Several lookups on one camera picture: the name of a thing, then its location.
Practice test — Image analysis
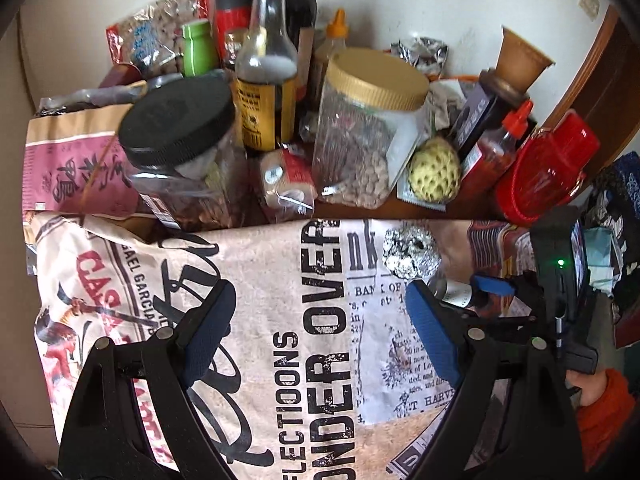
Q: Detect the blue knitted cloth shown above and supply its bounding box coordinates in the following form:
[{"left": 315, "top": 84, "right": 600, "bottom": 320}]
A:
[{"left": 596, "top": 151, "right": 639, "bottom": 220}]

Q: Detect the red sauce squeeze bottle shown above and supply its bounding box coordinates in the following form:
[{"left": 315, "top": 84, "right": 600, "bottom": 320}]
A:
[{"left": 458, "top": 100, "right": 534, "bottom": 200}]

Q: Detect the black-lid plastic jar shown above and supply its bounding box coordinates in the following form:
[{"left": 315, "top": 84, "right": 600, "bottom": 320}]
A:
[{"left": 117, "top": 70, "right": 248, "bottom": 232}]

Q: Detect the soy sauce glass bottle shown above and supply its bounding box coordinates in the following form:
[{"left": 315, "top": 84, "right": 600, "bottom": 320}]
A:
[{"left": 235, "top": 0, "right": 297, "bottom": 152}]

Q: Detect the silver foil bag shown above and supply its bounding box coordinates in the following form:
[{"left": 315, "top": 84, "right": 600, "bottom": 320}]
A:
[{"left": 390, "top": 36, "right": 448, "bottom": 79}]

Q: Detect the red thermos jug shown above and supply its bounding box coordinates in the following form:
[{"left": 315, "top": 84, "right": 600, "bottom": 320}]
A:
[{"left": 495, "top": 110, "right": 600, "bottom": 226}]

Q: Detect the brown ceramic vase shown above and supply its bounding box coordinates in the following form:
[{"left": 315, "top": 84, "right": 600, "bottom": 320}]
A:
[{"left": 478, "top": 26, "right": 554, "bottom": 107}]

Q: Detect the yellow-green custard apple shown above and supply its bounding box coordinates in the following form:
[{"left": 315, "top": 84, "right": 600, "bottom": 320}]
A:
[{"left": 408, "top": 136, "right": 461, "bottom": 204}]

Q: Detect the pink paper bag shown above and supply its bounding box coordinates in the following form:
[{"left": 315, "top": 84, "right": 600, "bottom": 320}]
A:
[{"left": 22, "top": 104, "right": 139, "bottom": 219}]

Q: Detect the dark wine bottle red cap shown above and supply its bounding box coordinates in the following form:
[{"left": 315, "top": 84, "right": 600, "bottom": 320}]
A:
[{"left": 285, "top": 0, "right": 317, "bottom": 103}]

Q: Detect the crumpled foil ball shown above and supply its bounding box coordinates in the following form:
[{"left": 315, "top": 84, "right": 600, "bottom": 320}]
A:
[{"left": 382, "top": 224, "right": 442, "bottom": 282}]

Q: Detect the light blue bag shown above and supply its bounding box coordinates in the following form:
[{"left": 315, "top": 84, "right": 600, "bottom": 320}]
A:
[{"left": 584, "top": 228, "right": 622, "bottom": 294}]

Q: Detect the orange sleeve right forearm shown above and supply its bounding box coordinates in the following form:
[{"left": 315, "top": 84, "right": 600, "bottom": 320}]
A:
[{"left": 576, "top": 368, "right": 639, "bottom": 479}]

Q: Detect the printed newspaper-pattern tablecloth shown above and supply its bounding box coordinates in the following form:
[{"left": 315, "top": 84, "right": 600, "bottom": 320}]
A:
[{"left": 30, "top": 212, "right": 535, "bottom": 479}]

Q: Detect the right hand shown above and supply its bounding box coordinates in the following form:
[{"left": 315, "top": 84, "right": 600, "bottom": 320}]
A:
[{"left": 565, "top": 370, "right": 608, "bottom": 406}]

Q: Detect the dark wooden door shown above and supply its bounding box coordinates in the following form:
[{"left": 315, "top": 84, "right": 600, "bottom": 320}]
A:
[{"left": 544, "top": 6, "right": 640, "bottom": 180}]

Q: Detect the green small bottle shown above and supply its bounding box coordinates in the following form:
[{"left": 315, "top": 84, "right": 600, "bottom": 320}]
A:
[{"left": 182, "top": 18, "right": 218, "bottom": 77}]

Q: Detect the red-black lidded can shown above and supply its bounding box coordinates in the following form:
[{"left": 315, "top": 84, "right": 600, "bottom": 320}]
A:
[{"left": 214, "top": 0, "right": 253, "bottom": 70}]

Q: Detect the small dark labelled bottle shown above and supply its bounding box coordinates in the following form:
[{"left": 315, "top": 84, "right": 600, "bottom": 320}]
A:
[{"left": 427, "top": 276, "right": 488, "bottom": 310}]

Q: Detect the gold-lid plastic jar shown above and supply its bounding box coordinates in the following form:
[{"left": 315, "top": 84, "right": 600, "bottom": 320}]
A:
[{"left": 312, "top": 48, "right": 430, "bottom": 209}]

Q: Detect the red snack bag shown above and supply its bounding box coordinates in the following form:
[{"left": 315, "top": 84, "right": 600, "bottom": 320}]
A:
[{"left": 105, "top": 0, "right": 212, "bottom": 79}]

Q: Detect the orange-cap squeeze bottle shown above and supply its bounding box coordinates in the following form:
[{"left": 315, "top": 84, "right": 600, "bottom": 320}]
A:
[{"left": 308, "top": 8, "right": 349, "bottom": 110}]

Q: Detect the white wall switch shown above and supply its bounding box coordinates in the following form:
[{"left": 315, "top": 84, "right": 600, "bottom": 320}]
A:
[{"left": 578, "top": 0, "right": 600, "bottom": 21}]

